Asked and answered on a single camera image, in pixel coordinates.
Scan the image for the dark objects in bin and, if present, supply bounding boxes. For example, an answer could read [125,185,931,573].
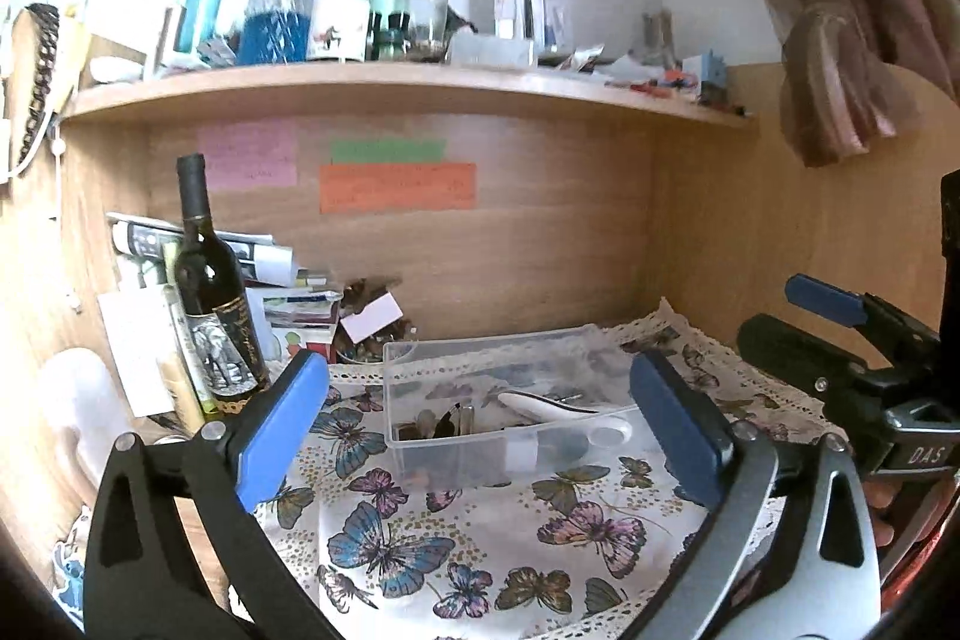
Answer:
[394,403,475,442]

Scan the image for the person's hand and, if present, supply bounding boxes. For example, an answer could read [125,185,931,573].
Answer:
[864,479,947,549]

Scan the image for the dark wine bottle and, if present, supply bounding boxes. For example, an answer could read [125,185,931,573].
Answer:
[174,152,270,414]

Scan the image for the butterfly print tablecloth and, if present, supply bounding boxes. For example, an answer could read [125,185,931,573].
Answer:
[256,304,827,638]

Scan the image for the stack of magazines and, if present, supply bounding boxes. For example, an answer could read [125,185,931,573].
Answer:
[104,209,347,372]

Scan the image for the clear plastic storage bin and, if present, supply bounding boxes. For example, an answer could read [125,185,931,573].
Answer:
[382,325,658,491]

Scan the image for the white shoehorn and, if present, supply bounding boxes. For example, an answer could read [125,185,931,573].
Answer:
[496,392,633,450]

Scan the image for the small white box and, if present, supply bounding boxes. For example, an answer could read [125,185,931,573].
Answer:
[340,292,404,344]

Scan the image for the wooden shelf board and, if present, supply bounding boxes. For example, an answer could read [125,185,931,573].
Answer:
[67,62,755,130]

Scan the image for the orange paper note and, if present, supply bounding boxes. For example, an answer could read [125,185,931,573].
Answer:
[319,163,477,214]

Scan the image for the pink paper note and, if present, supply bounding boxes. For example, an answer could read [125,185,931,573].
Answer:
[197,119,298,193]

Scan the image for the green paper note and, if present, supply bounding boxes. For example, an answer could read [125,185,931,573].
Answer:
[331,138,446,164]

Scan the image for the white packaged item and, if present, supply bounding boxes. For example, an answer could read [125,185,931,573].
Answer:
[493,0,545,49]

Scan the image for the teal cup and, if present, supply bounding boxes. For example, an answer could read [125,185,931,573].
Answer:
[174,0,221,53]

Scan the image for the blue liquid bottle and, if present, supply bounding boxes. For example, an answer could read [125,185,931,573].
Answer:
[238,0,313,67]

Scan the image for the clear glass bottle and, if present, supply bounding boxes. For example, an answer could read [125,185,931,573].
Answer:
[407,0,449,60]

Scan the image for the black beaded chain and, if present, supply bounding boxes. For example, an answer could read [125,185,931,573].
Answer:
[14,1,62,169]

